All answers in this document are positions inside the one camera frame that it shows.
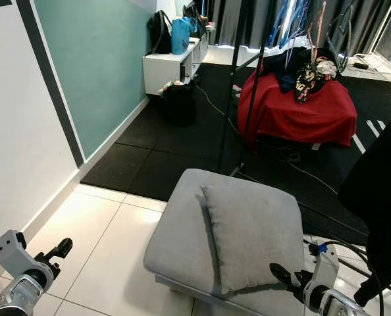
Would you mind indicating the red cloth covered box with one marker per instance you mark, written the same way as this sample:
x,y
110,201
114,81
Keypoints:
x,y
301,115

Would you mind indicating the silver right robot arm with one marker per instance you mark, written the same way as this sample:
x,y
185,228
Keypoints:
x,y
340,306

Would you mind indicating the blue bag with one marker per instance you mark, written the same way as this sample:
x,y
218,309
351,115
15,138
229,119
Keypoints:
x,y
181,36

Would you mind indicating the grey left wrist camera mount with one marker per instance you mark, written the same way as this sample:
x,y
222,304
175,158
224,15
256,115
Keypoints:
x,y
14,253

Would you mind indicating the white floor tape strip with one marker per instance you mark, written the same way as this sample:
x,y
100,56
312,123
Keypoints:
x,y
376,124
359,144

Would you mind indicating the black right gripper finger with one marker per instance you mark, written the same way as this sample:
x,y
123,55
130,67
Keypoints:
x,y
280,271

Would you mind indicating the white shelf cabinet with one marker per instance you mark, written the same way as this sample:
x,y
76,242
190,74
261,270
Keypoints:
x,y
166,69

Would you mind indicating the black power adapter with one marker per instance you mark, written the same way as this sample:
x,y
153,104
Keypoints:
x,y
360,65

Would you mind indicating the grey fabric ottoman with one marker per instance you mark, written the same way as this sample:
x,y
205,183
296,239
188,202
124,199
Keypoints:
x,y
179,237

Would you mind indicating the dark grey curtain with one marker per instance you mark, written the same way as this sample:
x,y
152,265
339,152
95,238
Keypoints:
x,y
248,20

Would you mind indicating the dark navy garment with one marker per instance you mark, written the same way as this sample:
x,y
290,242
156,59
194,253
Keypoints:
x,y
284,69

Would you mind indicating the grey cushion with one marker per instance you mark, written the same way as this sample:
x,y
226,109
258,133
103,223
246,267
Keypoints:
x,y
255,237

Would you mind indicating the black handbag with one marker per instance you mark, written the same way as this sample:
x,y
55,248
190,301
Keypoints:
x,y
194,12

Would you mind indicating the black backpack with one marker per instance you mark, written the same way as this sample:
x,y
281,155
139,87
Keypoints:
x,y
159,33

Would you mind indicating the person leg in black trousers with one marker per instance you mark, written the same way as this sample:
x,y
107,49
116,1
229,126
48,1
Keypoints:
x,y
380,197

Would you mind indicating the blue hanger bundle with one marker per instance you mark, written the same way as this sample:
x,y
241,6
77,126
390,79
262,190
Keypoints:
x,y
287,20

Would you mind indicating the white pink cloth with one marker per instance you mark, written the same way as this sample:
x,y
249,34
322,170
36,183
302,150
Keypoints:
x,y
327,66

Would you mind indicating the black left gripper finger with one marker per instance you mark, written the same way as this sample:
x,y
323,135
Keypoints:
x,y
62,247

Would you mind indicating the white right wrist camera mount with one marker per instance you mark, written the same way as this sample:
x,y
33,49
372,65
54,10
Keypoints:
x,y
326,266

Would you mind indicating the black floor bin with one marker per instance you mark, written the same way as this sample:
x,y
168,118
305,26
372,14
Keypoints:
x,y
178,105

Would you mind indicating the black floor mat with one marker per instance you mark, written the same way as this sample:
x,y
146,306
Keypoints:
x,y
169,158

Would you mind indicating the black metal stand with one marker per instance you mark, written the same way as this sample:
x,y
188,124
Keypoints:
x,y
245,66

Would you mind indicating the black floral garment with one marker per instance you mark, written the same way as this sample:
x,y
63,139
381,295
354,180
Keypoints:
x,y
307,82

